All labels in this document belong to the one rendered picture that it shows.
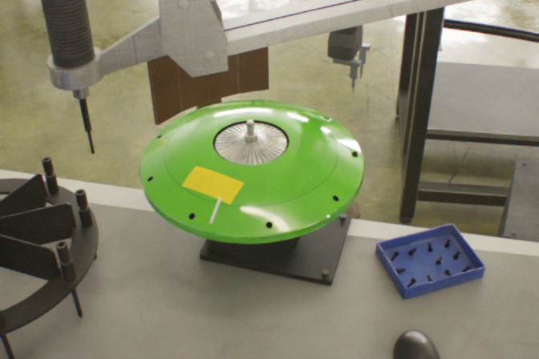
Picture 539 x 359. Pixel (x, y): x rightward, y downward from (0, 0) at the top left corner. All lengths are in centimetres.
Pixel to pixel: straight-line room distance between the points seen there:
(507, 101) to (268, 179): 189
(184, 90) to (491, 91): 139
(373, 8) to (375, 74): 270
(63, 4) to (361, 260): 61
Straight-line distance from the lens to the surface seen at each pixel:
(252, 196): 86
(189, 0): 58
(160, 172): 93
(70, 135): 300
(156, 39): 62
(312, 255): 101
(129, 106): 312
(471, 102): 264
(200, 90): 174
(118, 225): 110
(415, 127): 221
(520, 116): 261
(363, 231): 107
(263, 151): 92
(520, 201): 128
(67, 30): 60
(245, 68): 176
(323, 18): 60
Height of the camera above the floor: 164
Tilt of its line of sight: 37 degrees down
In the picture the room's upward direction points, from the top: 2 degrees counter-clockwise
